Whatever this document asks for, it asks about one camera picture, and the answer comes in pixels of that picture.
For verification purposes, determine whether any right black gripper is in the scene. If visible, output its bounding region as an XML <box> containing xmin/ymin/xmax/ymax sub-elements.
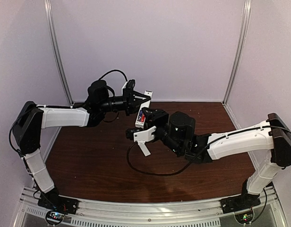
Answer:
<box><xmin>142</xmin><ymin>108</ymin><xmax>182</xmax><ymax>155</ymax></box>

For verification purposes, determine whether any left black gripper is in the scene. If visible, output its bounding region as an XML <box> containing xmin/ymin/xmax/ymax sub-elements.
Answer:
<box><xmin>99</xmin><ymin>87</ymin><xmax>150</xmax><ymax>115</ymax></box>

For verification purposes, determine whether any red battery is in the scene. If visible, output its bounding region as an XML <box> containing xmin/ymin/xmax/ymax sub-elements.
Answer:
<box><xmin>141</xmin><ymin>113</ymin><xmax>145</xmax><ymax>123</ymax></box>

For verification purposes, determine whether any white remote control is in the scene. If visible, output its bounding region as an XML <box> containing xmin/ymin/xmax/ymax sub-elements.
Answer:
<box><xmin>134</xmin><ymin>90</ymin><xmax>153</xmax><ymax>128</ymax></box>

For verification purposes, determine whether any white battery cover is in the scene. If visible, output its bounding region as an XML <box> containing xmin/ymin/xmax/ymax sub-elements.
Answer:
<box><xmin>138</xmin><ymin>143</ymin><xmax>151</xmax><ymax>157</ymax></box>

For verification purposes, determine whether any blue battery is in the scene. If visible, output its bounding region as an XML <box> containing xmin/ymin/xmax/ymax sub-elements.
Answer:
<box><xmin>137</xmin><ymin>110</ymin><xmax>143</xmax><ymax>123</ymax></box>

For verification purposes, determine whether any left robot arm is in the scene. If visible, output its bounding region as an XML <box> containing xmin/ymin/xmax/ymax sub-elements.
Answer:
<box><xmin>9</xmin><ymin>79</ymin><xmax>153</xmax><ymax>210</ymax></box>

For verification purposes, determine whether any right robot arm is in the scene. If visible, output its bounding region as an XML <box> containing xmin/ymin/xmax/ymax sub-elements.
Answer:
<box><xmin>142</xmin><ymin>107</ymin><xmax>291</xmax><ymax>209</ymax></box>

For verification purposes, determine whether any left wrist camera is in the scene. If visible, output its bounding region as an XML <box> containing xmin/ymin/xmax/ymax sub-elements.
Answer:
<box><xmin>122</xmin><ymin>79</ymin><xmax>136</xmax><ymax>96</ymax></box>

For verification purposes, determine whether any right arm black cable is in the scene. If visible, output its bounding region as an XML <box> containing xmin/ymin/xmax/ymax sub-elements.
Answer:
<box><xmin>126</xmin><ymin>125</ymin><xmax>291</xmax><ymax>176</ymax></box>

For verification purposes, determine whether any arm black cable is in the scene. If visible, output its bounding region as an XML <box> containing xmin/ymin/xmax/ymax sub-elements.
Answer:
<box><xmin>8</xmin><ymin>69</ymin><xmax>128</xmax><ymax>157</ymax></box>
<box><xmin>126</xmin><ymin>125</ymin><xmax>291</xmax><ymax>176</ymax></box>

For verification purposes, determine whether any right aluminium frame post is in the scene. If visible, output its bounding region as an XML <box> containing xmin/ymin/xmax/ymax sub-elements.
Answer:
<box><xmin>222</xmin><ymin>0</ymin><xmax>262</xmax><ymax>178</ymax></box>

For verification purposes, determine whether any aluminium frame post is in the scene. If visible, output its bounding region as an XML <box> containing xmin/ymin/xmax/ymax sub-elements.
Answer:
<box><xmin>41</xmin><ymin>0</ymin><xmax>74</xmax><ymax>166</ymax></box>
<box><xmin>222</xmin><ymin>0</ymin><xmax>262</xmax><ymax>178</ymax></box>

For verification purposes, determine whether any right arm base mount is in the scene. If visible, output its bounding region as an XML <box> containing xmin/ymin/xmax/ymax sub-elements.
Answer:
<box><xmin>220</xmin><ymin>194</ymin><xmax>261</xmax><ymax>214</ymax></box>

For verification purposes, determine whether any left aluminium frame post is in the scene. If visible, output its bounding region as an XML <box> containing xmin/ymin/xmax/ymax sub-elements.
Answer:
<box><xmin>41</xmin><ymin>0</ymin><xmax>74</xmax><ymax>166</ymax></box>

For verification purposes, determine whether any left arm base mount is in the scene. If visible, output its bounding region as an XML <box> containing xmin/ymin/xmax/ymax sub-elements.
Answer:
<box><xmin>37</xmin><ymin>196</ymin><xmax>79</xmax><ymax>215</ymax></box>

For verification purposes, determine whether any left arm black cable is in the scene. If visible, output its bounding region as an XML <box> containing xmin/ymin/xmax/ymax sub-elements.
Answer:
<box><xmin>8</xmin><ymin>69</ymin><xmax>128</xmax><ymax>157</ymax></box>

